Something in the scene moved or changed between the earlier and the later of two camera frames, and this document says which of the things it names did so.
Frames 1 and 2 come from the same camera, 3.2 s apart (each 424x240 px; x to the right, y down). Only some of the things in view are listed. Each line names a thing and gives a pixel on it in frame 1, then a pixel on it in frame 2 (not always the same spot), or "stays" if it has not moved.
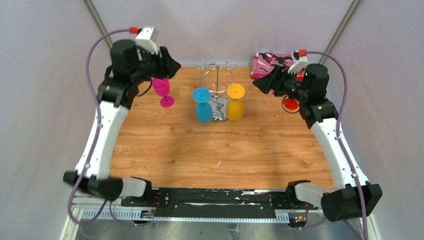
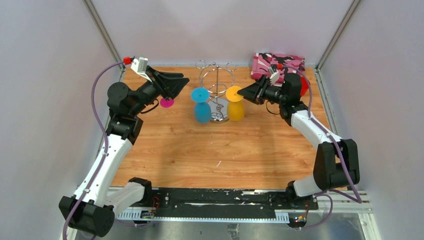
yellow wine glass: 235,106 stays
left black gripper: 167,66 -> 169,84
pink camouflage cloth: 264,62 stays
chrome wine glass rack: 215,78 stays
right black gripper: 274,80 -> 254,92
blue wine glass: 202,96 stays
